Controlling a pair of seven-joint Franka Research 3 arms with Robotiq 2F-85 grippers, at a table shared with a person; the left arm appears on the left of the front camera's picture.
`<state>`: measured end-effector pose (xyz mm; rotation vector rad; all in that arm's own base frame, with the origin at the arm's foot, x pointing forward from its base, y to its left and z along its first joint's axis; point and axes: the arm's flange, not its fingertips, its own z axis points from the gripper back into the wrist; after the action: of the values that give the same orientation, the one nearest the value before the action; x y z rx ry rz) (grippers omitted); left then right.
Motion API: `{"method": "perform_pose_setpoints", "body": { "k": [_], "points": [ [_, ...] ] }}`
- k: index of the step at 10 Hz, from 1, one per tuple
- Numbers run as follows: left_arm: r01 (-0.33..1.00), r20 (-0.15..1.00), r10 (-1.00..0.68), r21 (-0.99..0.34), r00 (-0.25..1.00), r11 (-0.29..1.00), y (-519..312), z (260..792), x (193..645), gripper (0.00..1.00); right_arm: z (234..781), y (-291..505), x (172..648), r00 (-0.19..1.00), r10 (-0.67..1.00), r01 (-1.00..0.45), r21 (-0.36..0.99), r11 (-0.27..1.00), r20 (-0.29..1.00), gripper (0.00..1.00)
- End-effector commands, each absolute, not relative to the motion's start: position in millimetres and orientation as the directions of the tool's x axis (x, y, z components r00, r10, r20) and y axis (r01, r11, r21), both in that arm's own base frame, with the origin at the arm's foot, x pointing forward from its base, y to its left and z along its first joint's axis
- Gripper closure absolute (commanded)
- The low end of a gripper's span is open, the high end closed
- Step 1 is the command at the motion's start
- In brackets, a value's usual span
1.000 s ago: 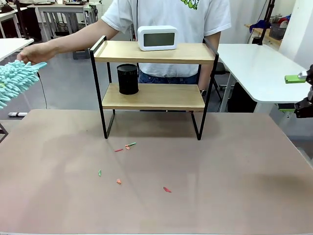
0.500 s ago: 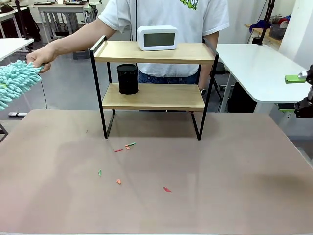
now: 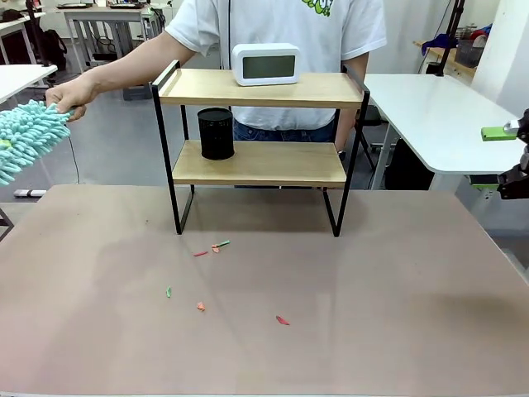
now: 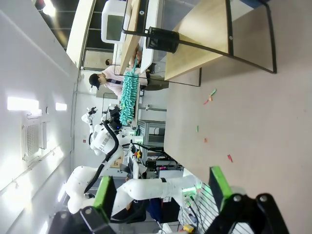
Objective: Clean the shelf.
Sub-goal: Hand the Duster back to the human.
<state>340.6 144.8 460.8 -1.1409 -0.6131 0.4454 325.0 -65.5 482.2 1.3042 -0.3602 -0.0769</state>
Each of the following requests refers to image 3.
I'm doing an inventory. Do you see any person's right forearm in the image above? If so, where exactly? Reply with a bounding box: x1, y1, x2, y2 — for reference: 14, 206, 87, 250
95, 31, 196, 99

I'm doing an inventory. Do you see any person's right hand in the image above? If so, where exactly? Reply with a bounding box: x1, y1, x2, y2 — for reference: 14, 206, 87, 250
44, 75, 101, 123

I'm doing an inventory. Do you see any black stand pole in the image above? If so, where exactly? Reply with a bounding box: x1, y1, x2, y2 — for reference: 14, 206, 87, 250
26, 0, 58, 71

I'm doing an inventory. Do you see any wooden workbench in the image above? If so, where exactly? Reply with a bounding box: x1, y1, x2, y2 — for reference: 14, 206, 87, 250
412, 39, 479, 79

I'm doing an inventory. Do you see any person in white T-shirt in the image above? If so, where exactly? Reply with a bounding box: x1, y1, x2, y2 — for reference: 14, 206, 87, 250
164, 0, 388, 144

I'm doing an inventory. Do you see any black bag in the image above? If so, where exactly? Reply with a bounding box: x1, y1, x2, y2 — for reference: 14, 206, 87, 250
41, 28, 68, 69

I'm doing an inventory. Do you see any white digital alarm clock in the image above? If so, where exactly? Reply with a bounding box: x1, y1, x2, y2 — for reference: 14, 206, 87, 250
231, 42, 302, 87

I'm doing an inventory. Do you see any black metal bracket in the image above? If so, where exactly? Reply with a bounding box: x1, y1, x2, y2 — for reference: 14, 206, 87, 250
0, 206, 14, 243

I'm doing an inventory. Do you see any black tripod pole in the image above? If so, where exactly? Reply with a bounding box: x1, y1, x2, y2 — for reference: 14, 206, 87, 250
435, 0, 467, 78

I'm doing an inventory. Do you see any grey metal frame desk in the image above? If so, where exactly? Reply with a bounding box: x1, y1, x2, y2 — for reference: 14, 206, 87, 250
55, 4, 170, 79

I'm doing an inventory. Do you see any person's left forearm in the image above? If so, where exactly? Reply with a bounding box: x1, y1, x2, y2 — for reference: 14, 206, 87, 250
336, 52, 369, 152

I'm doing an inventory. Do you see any small white table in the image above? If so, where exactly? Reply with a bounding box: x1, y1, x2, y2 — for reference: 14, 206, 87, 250
0, 64, 59, 105

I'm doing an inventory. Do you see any black office chair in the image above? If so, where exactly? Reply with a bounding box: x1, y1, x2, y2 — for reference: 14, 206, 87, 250
355, 105, 386, 169

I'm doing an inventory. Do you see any large white table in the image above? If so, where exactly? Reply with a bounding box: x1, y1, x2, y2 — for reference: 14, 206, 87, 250
355, 73, 524, 227

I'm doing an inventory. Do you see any black mesh pen holder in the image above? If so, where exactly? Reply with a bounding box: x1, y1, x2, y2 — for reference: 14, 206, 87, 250
197, 107, 236, 160

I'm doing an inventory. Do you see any blue cloth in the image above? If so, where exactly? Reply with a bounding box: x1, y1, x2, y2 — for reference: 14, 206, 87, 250
420, 31, 458, 55

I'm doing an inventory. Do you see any grey plastic step stool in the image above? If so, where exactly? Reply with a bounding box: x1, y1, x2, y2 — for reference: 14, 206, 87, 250
122, 80, 153, 102

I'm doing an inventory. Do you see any grey wire basket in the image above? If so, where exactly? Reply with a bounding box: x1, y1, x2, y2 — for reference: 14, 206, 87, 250
454, 36, 485, 68

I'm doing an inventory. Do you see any white background desk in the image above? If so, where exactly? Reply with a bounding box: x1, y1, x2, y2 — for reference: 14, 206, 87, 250
0, 11, 47, 65

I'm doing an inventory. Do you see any teal chenille duster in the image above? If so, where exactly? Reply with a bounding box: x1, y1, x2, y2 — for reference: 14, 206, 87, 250
0, 100, 78, 186

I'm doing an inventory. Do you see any two-tier wood metal shelf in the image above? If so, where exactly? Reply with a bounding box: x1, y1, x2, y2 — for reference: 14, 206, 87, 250
150, 60, 370, 237

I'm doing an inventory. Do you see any black box under table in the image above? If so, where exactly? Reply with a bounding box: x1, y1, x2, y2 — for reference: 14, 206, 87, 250
383, 137, 436, 191

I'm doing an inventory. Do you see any black floor cable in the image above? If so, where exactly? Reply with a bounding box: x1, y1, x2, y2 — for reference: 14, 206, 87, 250
68, 134, 81, 184

